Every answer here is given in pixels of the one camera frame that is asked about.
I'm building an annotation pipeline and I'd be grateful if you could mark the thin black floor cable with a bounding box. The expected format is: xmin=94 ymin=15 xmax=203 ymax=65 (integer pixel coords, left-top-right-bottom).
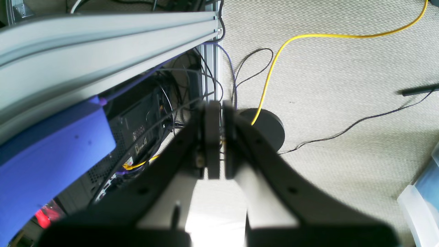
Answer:
xmin=278 ymin=90 xmax=433 ymax=155

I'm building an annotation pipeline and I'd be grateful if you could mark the black stand leg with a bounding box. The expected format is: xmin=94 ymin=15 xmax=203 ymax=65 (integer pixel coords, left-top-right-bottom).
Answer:
xmin=400 ymin=83 xmax=439 ymax=97

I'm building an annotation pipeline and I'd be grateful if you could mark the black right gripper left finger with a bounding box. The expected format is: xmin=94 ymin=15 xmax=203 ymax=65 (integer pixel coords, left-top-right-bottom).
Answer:
xmin=41 ymin=101 xmax=221 ymax=247

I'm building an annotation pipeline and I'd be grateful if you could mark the blue plastic box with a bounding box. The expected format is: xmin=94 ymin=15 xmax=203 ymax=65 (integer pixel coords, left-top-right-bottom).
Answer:
xmin=0 ymin=96 xmax=116 ymax=247

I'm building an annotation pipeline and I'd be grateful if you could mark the aluminium frame rail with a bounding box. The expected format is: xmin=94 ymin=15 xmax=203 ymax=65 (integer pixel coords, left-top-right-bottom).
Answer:
xmin=0 ymin=12 xmax=218 ymax=143

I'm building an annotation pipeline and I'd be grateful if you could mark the clear plastic storage bin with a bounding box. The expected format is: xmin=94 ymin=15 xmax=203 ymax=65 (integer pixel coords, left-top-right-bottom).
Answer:
xmin=397 ymin=144 xmax=439 ymax=247

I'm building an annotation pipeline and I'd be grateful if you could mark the yellow cable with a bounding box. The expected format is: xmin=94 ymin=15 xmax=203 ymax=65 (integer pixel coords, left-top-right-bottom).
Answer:
xmin=251 ymin=0 xmax=429 ymax=126

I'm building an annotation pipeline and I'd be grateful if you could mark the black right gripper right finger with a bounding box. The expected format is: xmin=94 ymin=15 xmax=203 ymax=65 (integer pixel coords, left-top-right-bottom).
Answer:
xmin=223 ymin=101 xmax=400 ymax=247

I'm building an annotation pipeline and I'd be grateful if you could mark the black computer case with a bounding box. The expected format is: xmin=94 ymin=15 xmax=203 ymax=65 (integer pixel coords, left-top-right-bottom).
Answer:
xmin=82 ymin=74 xmax=203 ymax=203

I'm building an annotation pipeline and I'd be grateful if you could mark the black round stand base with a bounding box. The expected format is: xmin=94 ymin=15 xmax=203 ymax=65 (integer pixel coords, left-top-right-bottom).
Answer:
xmin=238 ymin=108 xmax=285 ymax=153

